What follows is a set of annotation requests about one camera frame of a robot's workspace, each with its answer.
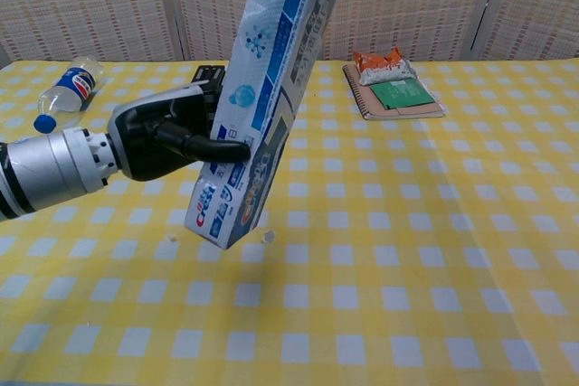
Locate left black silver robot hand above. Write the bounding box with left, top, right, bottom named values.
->
left=107, top=80, right=253, bottom=183

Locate blue white toothpaste box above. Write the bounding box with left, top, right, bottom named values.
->
left=185, top=0, right=344, bottom=251

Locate empty Pepsi plastic bottle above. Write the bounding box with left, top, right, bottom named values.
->
left=33, top=55, right=106, bottom=135

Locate black folding stand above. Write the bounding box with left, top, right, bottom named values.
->
left=192, top=64, right=227, bottom=93

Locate beige woven folding screen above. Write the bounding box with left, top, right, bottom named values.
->
left=0, top=0, right=579, bottom=64

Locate orange white snack packet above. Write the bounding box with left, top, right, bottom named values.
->
left=352, top=46, right=416, bottom=87

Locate green card packet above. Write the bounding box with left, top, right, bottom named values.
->
left=370, top=79, right=436, bottom=110

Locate brown spiral notebook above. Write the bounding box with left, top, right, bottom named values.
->
left=342, top=62, right=448, bottom=122

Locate yellow white checkered tablecloth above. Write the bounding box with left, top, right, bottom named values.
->
left=0, top=59, right=579, bottom=386

